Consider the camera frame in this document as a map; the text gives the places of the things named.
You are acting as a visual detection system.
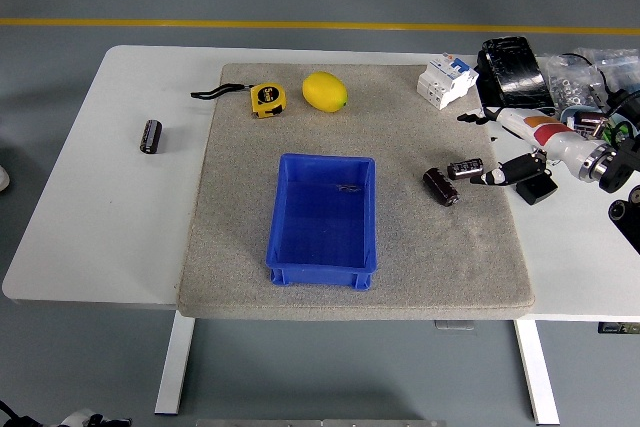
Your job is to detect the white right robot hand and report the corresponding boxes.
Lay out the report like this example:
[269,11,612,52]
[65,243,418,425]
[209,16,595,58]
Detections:
[457,106,597,189]

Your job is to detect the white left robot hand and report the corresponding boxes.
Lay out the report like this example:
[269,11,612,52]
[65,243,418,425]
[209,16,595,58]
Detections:
[54,409,134,427]

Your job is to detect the dark battery with white print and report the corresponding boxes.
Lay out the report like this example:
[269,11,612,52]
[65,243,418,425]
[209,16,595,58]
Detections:
[447,157,485,182]

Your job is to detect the blue plastic box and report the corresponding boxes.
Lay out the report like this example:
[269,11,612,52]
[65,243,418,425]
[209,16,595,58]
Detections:
[264,152,377,292]

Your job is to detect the light blue bowl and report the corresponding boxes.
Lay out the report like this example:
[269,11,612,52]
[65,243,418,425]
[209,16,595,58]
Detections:
[558,105,640,148]

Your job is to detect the small black block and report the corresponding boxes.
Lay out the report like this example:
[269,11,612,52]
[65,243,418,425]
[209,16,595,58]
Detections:
[515,174,559,206]

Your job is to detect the clear bag of metal washers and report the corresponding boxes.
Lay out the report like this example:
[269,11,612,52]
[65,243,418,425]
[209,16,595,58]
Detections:
[542,48,640,113]

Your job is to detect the green small parts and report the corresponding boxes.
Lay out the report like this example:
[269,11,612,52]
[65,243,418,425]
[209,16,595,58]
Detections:
[602,121,631,143]

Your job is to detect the black wrapped power brick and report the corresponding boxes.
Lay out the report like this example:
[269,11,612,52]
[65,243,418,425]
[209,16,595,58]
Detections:
[474,36,559,121]

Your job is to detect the white table leg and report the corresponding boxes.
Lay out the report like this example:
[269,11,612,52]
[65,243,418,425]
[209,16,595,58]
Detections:
[514,319,560,426]
[153,319,196,416]

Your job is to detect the white circuit breaker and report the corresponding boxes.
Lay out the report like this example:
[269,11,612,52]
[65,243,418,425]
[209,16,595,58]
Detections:
[416,52,480,111]

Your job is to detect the table control panel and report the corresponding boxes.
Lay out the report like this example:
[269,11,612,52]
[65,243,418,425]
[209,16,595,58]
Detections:
[597,320,640,335]

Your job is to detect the yellow lemon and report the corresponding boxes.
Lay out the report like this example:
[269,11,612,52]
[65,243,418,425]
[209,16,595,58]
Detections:
[301,71,349,113]

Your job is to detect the grey-brown felt mat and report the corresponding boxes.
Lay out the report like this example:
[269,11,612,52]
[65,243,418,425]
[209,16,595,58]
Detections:
[177,63,536,322]

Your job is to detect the black power adapter with cord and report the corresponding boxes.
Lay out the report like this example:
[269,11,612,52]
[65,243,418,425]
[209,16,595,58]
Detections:
[558,51,640,121]

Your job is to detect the yellow tape measure with strap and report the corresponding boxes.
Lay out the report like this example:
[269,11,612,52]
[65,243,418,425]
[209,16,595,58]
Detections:
[190,82,290,120]

